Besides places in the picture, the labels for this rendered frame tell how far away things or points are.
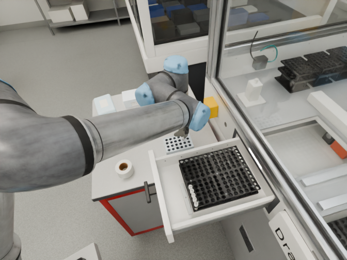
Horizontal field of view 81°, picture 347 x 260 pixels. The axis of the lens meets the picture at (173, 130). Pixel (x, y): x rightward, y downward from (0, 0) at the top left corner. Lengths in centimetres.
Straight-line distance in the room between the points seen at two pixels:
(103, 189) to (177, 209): 33
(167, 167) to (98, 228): 101
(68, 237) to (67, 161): 149
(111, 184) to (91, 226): 86
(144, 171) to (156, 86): 43
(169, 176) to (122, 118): 46
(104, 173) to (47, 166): 66
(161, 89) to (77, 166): 34
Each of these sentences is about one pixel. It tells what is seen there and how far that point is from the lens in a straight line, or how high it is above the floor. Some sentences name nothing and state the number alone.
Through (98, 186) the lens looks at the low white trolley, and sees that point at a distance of 92.
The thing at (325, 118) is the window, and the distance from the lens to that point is 49.
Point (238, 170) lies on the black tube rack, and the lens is 73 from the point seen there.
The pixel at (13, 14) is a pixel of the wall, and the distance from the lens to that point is 520.
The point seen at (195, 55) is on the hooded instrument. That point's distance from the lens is 133.
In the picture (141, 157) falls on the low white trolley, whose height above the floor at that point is 76.
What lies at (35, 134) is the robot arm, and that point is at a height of 135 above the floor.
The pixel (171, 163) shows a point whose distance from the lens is 79.
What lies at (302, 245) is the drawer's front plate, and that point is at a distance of 67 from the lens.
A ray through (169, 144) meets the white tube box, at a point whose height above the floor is 80.
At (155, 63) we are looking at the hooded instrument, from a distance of 128.
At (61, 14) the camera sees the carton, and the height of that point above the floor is 27.
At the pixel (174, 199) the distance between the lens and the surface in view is 74.
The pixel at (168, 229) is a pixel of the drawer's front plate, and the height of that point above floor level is 93.
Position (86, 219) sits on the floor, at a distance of 176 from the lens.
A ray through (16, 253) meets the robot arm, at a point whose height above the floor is 101.
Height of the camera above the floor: 152
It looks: 50 degrees down
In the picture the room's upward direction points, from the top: 6 degrees counter-clockwise
